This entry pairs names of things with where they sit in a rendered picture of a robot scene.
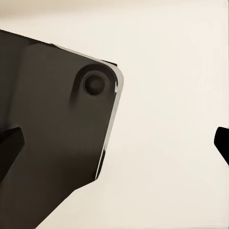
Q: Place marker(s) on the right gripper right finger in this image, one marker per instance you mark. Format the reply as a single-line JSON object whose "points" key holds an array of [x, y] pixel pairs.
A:
{"points": [[221, 141]]}

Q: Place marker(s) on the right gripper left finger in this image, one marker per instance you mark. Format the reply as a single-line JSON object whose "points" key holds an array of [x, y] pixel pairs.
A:
{"points": [[11, 143]]}

